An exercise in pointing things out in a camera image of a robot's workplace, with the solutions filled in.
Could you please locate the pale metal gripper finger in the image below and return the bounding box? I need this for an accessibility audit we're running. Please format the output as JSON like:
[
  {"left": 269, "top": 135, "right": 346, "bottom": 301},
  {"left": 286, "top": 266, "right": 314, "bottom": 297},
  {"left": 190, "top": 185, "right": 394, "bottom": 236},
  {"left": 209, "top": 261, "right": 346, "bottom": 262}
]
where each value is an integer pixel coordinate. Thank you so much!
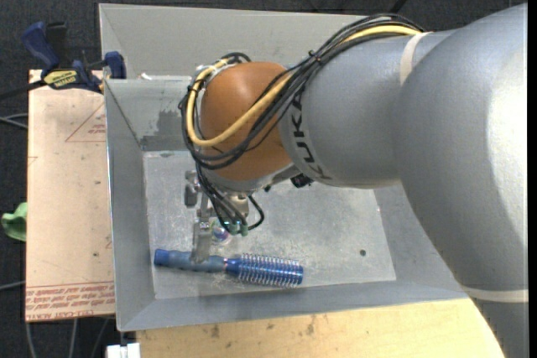
[
  {"left": 191, "top": 221, "right": 212, "bottom": 264},
  {"left": 211, "top": 226, "right": 232, "bottom": 246}
]

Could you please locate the blue round hairbrush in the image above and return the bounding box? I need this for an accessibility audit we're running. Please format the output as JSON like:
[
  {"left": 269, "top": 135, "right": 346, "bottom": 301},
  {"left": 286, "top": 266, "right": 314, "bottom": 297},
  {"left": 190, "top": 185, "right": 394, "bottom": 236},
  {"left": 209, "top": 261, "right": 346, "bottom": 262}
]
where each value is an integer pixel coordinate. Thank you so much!
[{"left": 153, "top": 247, "right": 305, "bottom": 289}]

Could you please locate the grey metal bin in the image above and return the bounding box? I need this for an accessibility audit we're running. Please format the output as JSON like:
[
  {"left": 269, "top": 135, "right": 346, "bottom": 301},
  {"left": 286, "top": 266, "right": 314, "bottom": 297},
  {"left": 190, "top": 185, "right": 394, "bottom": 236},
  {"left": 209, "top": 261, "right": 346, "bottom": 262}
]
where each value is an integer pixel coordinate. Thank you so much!
[{"left": 98, "top": 3, "right": 467, "bottom": 333}]

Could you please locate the brown cardboard board, red print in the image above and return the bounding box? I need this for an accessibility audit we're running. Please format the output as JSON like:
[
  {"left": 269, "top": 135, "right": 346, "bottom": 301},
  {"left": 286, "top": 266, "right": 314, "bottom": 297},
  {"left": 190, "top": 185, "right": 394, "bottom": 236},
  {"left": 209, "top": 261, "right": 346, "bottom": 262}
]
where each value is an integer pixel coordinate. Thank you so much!
[{"left": 24, "top": 69, "right": 117, "bottom": 324}]

